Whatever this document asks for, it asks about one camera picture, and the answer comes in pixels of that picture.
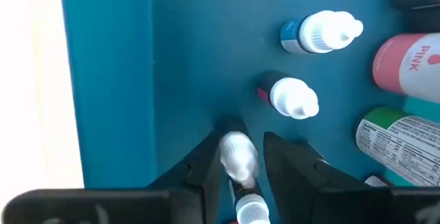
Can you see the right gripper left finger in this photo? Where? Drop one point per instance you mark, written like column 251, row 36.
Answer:
column 199, row 189

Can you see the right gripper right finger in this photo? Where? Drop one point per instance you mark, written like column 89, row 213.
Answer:
column 302, row 189

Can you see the small black dropper bottle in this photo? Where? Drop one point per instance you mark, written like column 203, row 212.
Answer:
column 239, row 155
column 252, row 210

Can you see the small dropper bottle red label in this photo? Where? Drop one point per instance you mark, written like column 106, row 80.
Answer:
column 292, row 97

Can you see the large green food coloring bottle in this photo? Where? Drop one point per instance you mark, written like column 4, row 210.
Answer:
column 395, row 141

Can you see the blue plastic bin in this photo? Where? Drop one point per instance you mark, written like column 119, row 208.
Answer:
column 113, row 79

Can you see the small dropper bottle blue label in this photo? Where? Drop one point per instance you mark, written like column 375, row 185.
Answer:
column 319, row 31

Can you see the large pink food coloring bottle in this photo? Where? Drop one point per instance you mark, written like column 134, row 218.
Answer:
column 405, row 66

